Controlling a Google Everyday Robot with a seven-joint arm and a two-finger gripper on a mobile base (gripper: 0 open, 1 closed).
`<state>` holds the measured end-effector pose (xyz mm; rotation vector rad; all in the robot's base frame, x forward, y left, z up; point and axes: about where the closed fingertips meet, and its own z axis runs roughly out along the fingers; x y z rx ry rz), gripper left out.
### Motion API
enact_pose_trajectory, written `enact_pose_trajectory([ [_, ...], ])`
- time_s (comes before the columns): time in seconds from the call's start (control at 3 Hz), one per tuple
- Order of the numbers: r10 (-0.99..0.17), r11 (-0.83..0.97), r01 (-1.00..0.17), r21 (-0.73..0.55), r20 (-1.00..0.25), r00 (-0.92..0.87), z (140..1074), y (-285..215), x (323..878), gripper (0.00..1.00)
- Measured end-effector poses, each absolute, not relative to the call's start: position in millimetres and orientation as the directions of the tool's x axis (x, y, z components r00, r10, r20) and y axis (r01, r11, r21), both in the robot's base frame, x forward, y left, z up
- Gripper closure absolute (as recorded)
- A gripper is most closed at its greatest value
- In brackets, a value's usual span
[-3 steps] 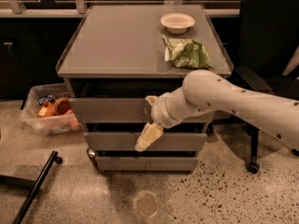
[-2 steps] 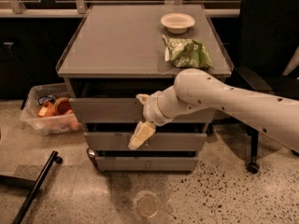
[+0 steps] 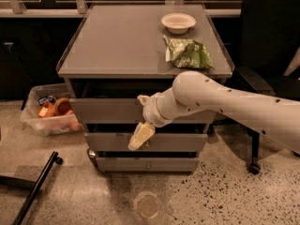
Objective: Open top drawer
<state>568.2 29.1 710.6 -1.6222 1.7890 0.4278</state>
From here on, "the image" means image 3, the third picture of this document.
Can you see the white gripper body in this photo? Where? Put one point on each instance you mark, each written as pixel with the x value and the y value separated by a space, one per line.
pixel 150 111

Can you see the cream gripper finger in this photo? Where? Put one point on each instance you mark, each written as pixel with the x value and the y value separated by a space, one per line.
pixel 142 133
pixel 144 99

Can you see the grey top drawer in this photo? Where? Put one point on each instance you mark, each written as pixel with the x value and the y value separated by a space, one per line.
pixel 107 110

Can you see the grey drawer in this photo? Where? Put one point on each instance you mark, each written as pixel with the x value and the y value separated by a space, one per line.
pixel 160 142
pixel 147 164
pixel 107 110

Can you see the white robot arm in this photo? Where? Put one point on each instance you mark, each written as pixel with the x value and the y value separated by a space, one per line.
pixel 192 92

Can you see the grey bottom drawer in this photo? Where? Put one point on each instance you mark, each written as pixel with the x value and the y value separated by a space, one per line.
pixel 147 164

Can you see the grey middle drawer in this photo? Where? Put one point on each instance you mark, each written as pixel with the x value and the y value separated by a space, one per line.
pixel 160 142

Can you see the grey drawer cabinet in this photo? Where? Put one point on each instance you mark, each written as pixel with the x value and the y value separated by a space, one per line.
pixel 119 52

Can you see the green chip bag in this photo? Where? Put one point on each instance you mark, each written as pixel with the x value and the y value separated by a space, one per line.
pixel 187 53

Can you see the orange cup in bin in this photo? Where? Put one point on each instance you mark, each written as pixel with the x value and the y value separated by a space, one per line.
pixel 62 106

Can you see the white paper bowl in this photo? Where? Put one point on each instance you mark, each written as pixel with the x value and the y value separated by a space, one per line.
pixel 178 23

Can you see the clear plastic storage bin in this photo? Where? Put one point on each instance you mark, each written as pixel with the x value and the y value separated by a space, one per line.
pixel 38 111

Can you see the metal window railing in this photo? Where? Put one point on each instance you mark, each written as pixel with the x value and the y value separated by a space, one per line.
pixel 78 3

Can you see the black chair base leg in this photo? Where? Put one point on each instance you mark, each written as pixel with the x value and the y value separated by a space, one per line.
pixel 32 186

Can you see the black office chair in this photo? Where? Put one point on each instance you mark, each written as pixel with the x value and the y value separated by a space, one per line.
pixel 263 43

